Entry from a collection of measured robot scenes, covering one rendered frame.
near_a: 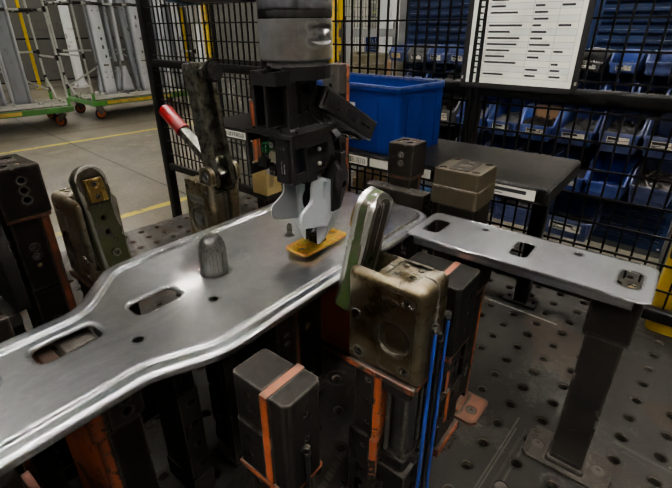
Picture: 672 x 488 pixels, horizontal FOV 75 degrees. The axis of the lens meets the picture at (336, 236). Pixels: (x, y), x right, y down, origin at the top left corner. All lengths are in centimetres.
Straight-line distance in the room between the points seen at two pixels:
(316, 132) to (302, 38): 9
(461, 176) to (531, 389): 39
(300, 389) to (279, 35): 32
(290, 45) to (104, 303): 32
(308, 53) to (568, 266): 38
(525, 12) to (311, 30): 59
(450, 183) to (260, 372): 44
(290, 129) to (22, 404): 33
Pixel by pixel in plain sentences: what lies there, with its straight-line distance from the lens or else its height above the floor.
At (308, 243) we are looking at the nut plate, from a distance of 56.
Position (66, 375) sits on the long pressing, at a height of 100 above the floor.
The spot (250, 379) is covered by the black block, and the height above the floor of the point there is 99.
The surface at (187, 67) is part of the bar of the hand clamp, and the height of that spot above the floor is 121.
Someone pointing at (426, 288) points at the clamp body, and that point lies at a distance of 41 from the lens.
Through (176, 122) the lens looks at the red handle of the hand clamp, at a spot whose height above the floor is 113.
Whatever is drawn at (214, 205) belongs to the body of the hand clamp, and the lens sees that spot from 68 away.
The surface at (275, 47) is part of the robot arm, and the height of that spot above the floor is 124.
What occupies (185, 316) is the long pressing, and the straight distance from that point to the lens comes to 46.
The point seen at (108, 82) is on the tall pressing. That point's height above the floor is 49.
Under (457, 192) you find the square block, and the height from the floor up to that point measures 103.
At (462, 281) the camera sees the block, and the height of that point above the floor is 98.
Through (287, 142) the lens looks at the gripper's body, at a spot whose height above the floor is 115.
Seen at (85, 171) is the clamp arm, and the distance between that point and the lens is 60.
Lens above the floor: 126
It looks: 25 degrees down
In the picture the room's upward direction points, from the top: straight up
